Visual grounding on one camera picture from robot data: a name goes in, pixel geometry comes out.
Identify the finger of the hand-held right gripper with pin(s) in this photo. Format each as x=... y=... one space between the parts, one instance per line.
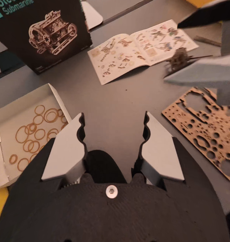
x=209 y=73
x=229 y=37

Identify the dark teal object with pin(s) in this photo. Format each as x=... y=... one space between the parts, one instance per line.
x=9 y=61

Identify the open instruction booklet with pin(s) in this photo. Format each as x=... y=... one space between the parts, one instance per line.
x=126 y=56

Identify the wooden model gear assembly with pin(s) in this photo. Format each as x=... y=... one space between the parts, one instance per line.
x=178 y=58

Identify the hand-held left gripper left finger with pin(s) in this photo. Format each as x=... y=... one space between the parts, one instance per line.
x=63 y=151

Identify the pile of tan rubber bands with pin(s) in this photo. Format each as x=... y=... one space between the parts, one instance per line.
x=31 y=132

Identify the black model kit box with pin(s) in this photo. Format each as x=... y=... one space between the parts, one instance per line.
x=18 y=22

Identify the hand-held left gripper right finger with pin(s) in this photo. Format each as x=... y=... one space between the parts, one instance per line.
x=160 y=151

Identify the yellow plastic bin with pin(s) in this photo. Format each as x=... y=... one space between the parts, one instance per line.
x=0 y=206
x=200 y=2

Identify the dark wooden strip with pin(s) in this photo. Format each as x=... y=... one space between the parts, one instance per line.
x=207 y=40

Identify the white cardboard box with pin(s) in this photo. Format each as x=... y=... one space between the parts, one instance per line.
x=5 y=117

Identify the laser-cut wooden parts sheet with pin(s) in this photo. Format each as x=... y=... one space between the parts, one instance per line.
x=202 y=128

